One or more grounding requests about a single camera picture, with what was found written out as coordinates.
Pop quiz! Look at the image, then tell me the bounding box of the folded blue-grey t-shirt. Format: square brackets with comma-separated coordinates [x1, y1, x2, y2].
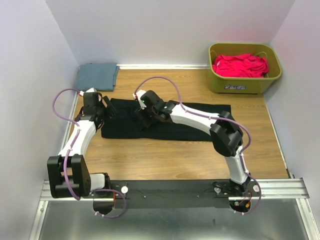
[73, 63, 120, 92]

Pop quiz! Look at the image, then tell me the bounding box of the pink t-shirt in bin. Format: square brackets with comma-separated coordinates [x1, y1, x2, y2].
[212, 54, 270, 78]

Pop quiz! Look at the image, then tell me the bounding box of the aluminium frame rail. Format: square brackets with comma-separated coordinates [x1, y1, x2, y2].
[29, 89, 320, 240]

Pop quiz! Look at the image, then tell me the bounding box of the olive green plastic bin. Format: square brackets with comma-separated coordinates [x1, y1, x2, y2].
[208, 42, 282, 94]

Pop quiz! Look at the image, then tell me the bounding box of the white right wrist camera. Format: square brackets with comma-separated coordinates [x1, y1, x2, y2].
[132, 90, 147, 110]

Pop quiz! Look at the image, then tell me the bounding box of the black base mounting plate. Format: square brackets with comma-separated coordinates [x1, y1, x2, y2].
[82, 178, 261, 210]

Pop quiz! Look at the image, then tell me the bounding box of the black t-shirt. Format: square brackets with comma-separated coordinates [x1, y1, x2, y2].
[100, 97, 232, 142]

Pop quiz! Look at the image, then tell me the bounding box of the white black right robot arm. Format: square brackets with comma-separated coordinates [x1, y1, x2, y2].
[133, 90, 250, 196]

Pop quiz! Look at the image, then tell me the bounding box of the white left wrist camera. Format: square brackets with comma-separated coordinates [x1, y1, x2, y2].
[78, 87, 97, 97]

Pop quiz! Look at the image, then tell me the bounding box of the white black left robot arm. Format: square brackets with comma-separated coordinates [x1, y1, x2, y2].
[47, 88, 116, 201]

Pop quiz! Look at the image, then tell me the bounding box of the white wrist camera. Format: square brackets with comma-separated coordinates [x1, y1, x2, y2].
[78, 87, 97, 97]
[132, 90, 147, 110]

